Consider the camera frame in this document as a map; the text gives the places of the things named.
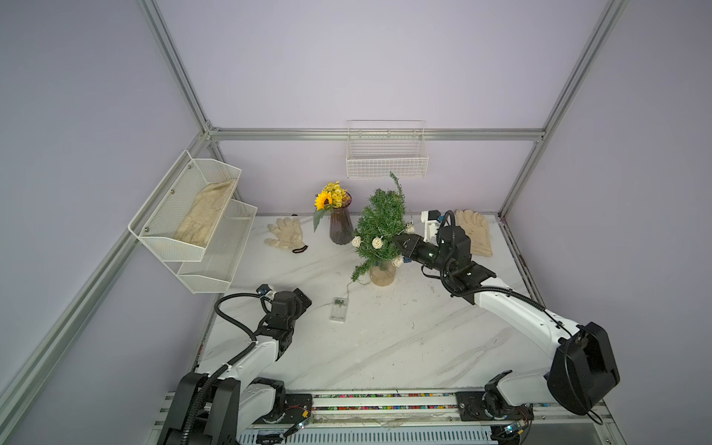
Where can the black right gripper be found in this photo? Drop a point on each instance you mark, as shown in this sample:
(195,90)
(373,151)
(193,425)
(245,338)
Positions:
(414,246)

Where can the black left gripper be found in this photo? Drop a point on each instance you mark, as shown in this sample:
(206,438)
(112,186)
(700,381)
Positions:
(300,307)

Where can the rattan ball string lights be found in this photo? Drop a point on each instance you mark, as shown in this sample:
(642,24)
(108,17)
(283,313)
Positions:
(376,248)

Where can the small green christmas tree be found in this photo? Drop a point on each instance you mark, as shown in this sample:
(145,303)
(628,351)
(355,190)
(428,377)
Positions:
(386,209)

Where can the clear battery box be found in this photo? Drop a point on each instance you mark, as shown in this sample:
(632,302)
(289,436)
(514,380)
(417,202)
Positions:
(339,310)

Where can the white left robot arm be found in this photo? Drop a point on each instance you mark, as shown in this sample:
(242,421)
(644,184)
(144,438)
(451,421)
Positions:
(216,408)

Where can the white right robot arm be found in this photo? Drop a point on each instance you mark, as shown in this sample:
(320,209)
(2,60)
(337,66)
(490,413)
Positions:
(583,368)

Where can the dark glass vase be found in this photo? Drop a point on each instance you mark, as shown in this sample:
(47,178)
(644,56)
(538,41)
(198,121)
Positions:
(341,228)

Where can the cream glove on table right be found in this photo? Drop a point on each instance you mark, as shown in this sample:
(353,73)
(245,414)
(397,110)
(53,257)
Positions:
(477,228)

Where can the cream glove on table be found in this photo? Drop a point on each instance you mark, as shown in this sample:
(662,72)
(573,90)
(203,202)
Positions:
(477,228)
(287,235)

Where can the cream glove on table left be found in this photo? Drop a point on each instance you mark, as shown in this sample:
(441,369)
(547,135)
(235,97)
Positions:
(287,235)

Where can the yellow sunflower bouquet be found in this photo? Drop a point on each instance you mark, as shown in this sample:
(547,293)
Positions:
(331,198)

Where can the white two-tier mesh shelf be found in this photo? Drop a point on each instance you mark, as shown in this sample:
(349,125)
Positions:
(209,270)

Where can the cream glove in shelf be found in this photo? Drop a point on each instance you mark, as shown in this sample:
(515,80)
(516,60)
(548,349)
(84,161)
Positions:
(202,219)

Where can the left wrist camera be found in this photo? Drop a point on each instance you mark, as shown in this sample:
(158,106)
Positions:
(265,292)

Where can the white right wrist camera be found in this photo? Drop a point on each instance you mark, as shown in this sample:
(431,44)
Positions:
(431,222)

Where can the white wire wall basket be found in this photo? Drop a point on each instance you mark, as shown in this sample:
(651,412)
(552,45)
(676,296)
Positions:
(378,148)

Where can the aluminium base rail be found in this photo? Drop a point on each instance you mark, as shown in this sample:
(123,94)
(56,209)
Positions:
(434,416)

